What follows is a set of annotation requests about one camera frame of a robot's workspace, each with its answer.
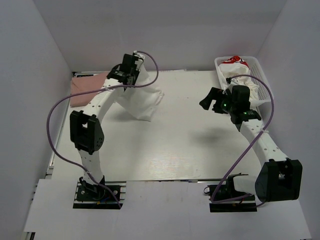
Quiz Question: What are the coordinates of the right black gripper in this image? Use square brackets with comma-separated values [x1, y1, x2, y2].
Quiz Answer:
[200, 87, 237, 114]

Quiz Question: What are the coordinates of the white cartoon print t shirt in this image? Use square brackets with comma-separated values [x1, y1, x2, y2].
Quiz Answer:
[116, 66, 166, 123]

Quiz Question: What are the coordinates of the white red print t shirt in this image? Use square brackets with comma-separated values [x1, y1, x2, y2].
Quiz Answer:
[217, 55, 259, 101]

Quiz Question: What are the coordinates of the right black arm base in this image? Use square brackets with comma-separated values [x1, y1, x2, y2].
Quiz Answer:
[203, 173, 257, 213]

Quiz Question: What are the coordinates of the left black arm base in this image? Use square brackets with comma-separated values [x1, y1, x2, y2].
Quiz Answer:
[73, 181, 127, 210]

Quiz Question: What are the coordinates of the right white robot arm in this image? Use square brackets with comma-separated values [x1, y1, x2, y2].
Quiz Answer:
[199, 85, 303, 204]

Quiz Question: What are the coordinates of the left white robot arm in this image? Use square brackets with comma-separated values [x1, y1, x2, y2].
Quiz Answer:
[69, 63, 144, 200]

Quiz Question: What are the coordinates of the white plastic basket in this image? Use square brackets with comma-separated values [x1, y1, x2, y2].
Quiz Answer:
[214, 55, 271, 108]

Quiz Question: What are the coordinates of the folded pink t shirt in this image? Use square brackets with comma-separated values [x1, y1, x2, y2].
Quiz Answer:
[70, 71, 109, 108]

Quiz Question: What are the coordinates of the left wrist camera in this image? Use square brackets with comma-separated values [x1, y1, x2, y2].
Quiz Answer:
[119, 50, 146, 73]

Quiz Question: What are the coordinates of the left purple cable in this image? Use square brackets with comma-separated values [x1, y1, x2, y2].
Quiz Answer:
[46, 51, 160, 210]

